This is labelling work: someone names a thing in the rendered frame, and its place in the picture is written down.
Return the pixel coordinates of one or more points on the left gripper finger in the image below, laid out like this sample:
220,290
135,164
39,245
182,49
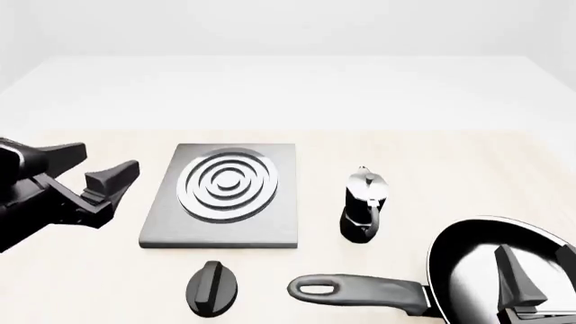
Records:
60,157
114,182

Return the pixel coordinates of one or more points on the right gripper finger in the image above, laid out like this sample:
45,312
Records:
517,283
569,254

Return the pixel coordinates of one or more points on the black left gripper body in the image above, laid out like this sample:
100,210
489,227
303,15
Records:
67,209

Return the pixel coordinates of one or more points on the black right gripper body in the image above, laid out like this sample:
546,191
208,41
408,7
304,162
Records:
540,315

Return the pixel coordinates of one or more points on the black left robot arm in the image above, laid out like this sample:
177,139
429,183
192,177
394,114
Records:
15,168

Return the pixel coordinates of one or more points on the black frying pan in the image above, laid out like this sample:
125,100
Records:
463,270

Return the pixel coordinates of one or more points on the grey flat stove plate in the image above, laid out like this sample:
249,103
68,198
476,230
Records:
162,229

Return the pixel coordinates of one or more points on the round black stove knob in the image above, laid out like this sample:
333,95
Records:
211,290

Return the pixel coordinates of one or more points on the black and silver moka pot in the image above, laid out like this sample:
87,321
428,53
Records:
357,216

